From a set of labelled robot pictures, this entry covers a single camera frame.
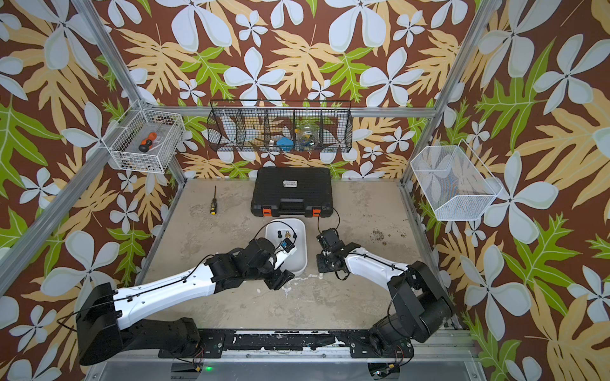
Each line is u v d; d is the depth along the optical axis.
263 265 0.62
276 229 1.01
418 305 0.44
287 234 0.99
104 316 0.40
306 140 0.96
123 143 0.80
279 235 0.98
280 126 0.98
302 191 1.04
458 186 0.81
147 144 0.80
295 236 0.99
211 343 0.74
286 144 0.93
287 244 0.67
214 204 1.09
